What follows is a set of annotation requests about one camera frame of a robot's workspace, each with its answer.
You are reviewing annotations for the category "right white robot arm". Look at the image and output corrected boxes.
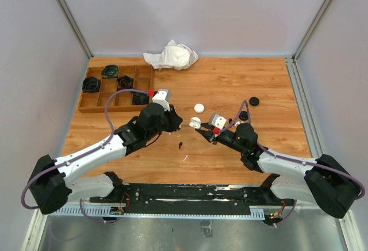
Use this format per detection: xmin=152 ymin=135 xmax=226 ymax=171
xmin=195 ymin=123 xmax=365 ymax=219

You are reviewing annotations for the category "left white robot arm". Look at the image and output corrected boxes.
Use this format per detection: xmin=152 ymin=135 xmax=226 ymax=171
xmin=25 ymin=102 xmax=183 ymax=215

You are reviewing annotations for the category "dark coiled band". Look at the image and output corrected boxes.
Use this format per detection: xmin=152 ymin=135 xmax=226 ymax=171
xmin=117 ymin=75 xmax=134 ymax=91
xmin=101 ymin=64 xmax=120 ymax=79
xmin=82 ymin=77 xmax=101 ymax=93
xmin=132 ymin=93 xmax=150 ymax=105

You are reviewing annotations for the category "dark coiled band top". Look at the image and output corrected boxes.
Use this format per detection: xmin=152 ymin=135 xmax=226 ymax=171
xmin=101 ymin=64 xmax=120 ymax=79

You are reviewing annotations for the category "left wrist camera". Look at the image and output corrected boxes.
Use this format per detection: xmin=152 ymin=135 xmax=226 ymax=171
xmin=152 ymin=89 xmax=171 ymax=111

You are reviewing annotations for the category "white earbud charging case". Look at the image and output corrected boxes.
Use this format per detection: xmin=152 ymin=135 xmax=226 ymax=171
xmin=189 ymin=117 xmax=201 ymax=129

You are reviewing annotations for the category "dark coiled band lower right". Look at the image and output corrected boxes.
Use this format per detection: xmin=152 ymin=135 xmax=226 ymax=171
xmin=132 ymin=93 xmax=150 ymax=105

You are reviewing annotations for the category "black round case near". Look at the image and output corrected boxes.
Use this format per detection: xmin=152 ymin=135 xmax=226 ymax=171
xmin=239 ymin=111 xmax=249 ymax=121

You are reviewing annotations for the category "wooden compartment tray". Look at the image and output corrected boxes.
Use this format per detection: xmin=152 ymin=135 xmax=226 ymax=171
xmin=78 ymin=64 xmax=154 ymax=113

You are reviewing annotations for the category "black round case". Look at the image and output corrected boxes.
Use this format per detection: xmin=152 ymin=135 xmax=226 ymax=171
xmin=249 ymin=97 xmax=260 ymax=107
xmin=239 ymin=111 xmax=249 ymax=121

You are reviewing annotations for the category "white round closed case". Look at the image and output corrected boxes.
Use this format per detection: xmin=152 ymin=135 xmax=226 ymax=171
xmin=194 ymin=103 xmax=205 ymax=113

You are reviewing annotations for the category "dark coiled band left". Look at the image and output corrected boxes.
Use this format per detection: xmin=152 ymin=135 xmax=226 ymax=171
xmin=82 ymin=77 xmax=101 ymax=93

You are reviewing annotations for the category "crumpled white cloth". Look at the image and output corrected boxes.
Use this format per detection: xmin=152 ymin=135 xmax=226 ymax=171
xmin=143 ymin=40 xmax=199 ymax=71

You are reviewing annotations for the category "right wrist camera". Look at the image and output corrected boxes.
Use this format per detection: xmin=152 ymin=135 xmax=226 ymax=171
xmin=208 ymin=113 xmax=227 ymax=130

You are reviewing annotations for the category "dark coiled band middle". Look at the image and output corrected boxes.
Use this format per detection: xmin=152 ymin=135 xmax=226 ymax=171
xmin=117 ymin=75 xmax=134 ymax=91

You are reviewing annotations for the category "black round case far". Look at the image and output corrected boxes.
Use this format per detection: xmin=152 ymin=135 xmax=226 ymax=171
xmin=249 ymin=97 xmax=260 ymax=107

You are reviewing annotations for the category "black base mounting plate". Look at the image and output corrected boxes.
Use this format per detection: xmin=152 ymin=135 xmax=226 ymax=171
xmin=89 ymin=183 xmax=281 ymax=215

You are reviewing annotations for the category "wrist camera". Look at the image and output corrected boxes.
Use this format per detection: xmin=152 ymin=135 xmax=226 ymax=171
xmin=208 ymin=113 xmax=227 ymax=130
xmin=152 ymin=89 xmax=171 ymax=111

